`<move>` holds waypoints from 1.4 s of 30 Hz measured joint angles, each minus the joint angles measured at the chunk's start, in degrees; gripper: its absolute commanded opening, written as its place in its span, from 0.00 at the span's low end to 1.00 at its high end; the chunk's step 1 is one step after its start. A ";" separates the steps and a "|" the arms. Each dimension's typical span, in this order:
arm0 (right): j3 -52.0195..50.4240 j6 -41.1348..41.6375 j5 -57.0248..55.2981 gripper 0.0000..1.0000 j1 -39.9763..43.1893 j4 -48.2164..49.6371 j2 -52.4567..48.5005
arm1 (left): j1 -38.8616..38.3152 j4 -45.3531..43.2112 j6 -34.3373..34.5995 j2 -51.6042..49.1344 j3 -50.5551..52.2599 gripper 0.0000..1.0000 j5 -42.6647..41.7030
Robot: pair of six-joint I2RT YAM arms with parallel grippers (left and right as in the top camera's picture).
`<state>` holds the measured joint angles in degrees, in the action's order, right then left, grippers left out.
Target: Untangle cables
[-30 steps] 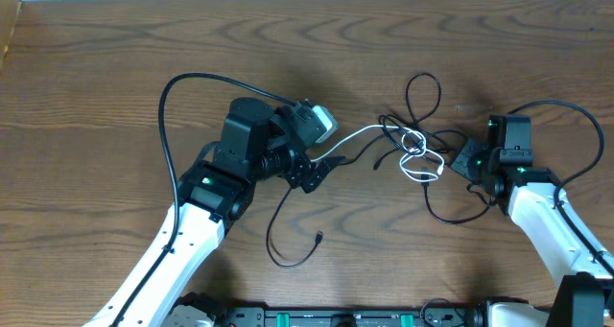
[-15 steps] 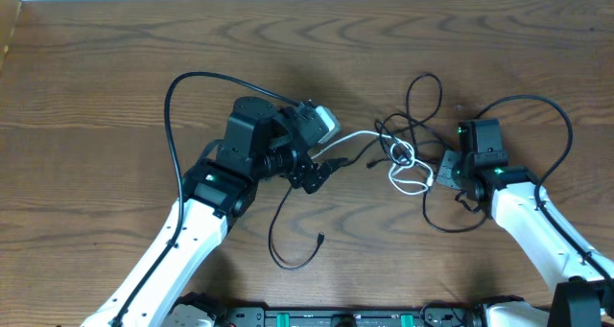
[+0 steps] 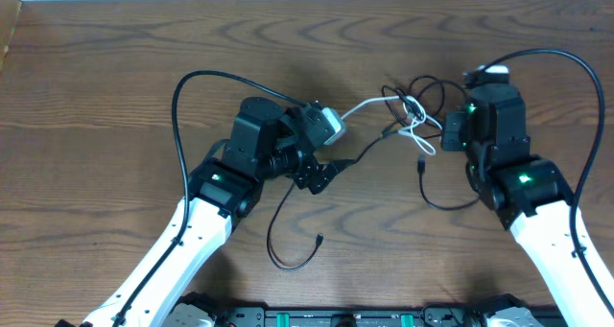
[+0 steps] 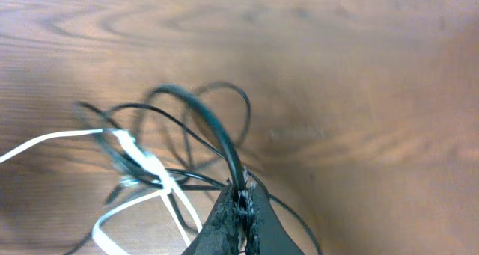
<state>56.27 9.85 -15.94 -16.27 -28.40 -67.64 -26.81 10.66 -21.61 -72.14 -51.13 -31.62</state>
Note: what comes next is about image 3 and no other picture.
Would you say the white usb cable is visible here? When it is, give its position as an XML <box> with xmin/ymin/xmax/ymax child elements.
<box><xmin>339</xmin><ymin>94</ymin><xmax>444</xmax><ymax>157</ymax></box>

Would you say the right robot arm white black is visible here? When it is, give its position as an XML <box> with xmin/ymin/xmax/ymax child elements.
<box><xmin>441</xmin><ymin>83</ymin><xmax>613</xmax><ymax>326</ymax></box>

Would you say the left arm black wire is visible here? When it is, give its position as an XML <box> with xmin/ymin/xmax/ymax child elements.
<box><xmin>112</xmin><ymin>69</ymin><xmax>308</xmax><ymax>327</ymax></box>

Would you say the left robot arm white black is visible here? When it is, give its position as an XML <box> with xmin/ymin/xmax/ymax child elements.
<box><xmin>82</xmin><ymin>97</ymin><xmax>351</xmax><ymax>326</ymax></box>

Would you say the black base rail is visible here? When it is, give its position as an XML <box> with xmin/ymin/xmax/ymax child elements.
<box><xmin>224</xmin><ymin>295</ymin><xmax>562</xmax><ymax>327</ymax></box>

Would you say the black usb cable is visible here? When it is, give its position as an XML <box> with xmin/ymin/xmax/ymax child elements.
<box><xmin>266</xmin><ymin>74</ymin><xmax>481</xmax><ymax>272</ymax></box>

